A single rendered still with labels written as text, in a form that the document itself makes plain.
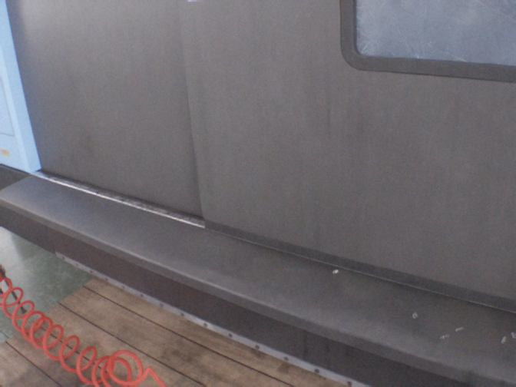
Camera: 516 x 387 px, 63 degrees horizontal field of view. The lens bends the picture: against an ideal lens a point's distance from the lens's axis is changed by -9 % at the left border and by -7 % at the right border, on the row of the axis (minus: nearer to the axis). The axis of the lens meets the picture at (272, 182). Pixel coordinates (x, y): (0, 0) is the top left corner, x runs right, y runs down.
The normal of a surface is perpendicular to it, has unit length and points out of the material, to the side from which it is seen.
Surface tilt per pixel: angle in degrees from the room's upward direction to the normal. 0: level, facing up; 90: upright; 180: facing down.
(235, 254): 0
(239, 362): 0
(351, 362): 90
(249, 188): 87
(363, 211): 87
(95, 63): 87
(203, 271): 31
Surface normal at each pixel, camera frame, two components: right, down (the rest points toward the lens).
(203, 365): -0.09, -0.89
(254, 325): -0.53, 0.42
